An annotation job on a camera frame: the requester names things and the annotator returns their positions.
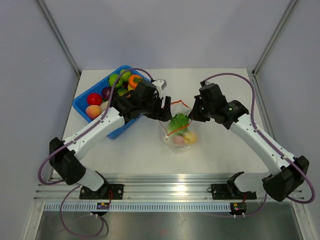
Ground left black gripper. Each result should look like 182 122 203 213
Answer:
140 93 171 122

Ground green lettuce head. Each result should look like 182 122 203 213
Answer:
167 112 190 136

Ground clear zip top bag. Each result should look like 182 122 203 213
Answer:
158 99 199 155

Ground yellow lemon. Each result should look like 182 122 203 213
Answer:
183 131 198 145

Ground pink egg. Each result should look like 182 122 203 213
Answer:
172 135 185 145

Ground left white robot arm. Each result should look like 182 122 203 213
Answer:
49 79 172 200

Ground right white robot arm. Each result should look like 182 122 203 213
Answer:
188 83 310 202

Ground yellow pepper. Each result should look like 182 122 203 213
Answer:
127 85 134 91

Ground green yellow mango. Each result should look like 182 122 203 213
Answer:
116 87 128 96

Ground white scallion stalk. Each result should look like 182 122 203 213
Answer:
100 100 109 112

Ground purple onion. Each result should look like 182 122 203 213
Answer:
101 86 111 100

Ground peach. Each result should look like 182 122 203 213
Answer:
85 105 102 120

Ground large red tomato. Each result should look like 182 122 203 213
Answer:
86 93 103 106

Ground blue plastic basket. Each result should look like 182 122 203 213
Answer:
72 65 151 140

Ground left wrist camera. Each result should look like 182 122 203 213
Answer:
151 79 167 97

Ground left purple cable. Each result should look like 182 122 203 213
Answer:
37 67 156 237

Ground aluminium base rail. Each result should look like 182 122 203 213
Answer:
33 173 305 203

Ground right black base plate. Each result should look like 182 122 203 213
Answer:
207 183 257 201

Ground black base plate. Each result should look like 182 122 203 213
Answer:
79 183 124 200
207 183 257 201

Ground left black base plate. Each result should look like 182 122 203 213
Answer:
79 183 124 200

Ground right frame post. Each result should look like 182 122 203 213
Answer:
252 0 300 77

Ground frame post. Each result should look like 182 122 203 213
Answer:
252 0 300 77
35 0 82 79

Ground white slotted cable duct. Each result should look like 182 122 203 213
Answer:
43 201 231 213

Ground left frame post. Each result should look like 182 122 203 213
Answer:
35 0 82 79

